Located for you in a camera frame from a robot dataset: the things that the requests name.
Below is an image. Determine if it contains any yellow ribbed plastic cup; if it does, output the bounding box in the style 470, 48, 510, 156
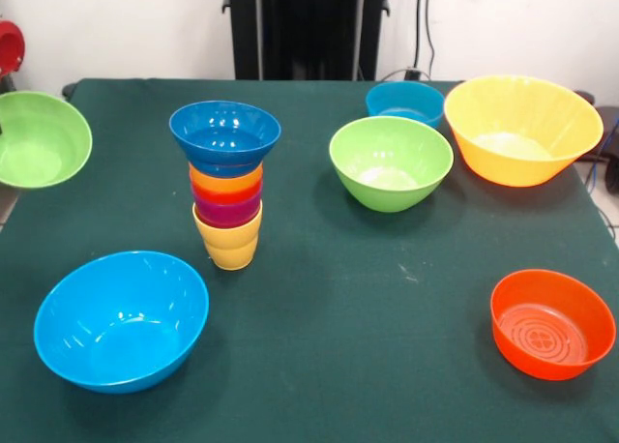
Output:
192, 200, 265, 272

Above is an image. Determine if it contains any small green ribbed bowl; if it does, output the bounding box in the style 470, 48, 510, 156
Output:
0, 90, 94, 191

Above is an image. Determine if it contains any purple plastic cup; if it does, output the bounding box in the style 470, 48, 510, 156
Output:
192, 196, 264, 229

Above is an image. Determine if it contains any dark blue bowl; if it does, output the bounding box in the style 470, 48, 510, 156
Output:
168, 100, 282, 179

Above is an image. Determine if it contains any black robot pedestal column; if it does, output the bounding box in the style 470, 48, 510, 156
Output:
221, 0, 391, 81

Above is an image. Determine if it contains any large green bowl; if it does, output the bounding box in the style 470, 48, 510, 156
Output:
329, 115, 455, 214

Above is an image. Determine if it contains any dark green tablecloth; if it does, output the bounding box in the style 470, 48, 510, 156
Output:
0, 77, 619, 443

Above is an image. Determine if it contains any large light blue bowl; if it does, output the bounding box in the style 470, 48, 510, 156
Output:
33, 250, 211, 395

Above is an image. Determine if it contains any large yellow bowl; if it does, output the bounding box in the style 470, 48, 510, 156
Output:
443, 74, 605, 189

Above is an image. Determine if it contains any black hanging cable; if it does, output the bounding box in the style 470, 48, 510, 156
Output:
408, 0, 437, 80

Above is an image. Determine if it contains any red plastic bowl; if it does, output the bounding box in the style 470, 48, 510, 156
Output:
489, 268, 617, 382

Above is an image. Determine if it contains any small light blue bowl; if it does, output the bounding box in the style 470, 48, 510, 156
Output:
365, 80, 446, 130

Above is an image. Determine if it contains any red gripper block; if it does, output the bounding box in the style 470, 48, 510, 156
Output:
0, 20, 27, 80

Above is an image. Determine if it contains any red plastic cup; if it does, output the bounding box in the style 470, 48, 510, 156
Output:
190, 180, 264, 207

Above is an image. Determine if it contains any orange ribbed plastic cup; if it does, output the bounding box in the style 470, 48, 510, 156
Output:
188, 162, 265, 195

